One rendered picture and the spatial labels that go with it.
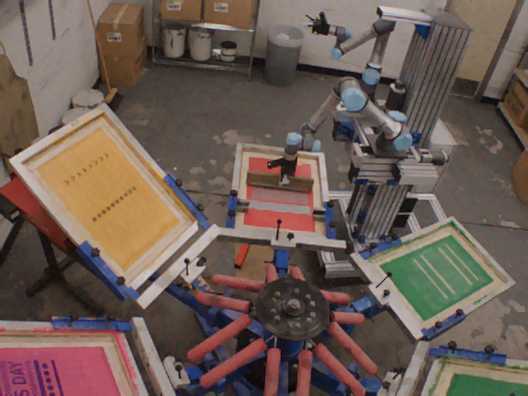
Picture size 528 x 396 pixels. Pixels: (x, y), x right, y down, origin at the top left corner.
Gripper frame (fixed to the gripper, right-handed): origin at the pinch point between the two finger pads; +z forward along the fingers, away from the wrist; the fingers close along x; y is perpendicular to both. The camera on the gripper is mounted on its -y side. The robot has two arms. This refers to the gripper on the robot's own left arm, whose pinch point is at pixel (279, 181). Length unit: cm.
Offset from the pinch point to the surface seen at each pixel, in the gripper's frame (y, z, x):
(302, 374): 5, -21, -133
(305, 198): 16.6, 4.2, -6.9
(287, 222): 5.4, 4.6, -28.1
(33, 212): -129, -7, -57
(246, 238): -18, -3, -51
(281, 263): 0, -4, -66
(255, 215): -12.5, 5.1, -25.6
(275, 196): -1.3, 4.8, -8.2
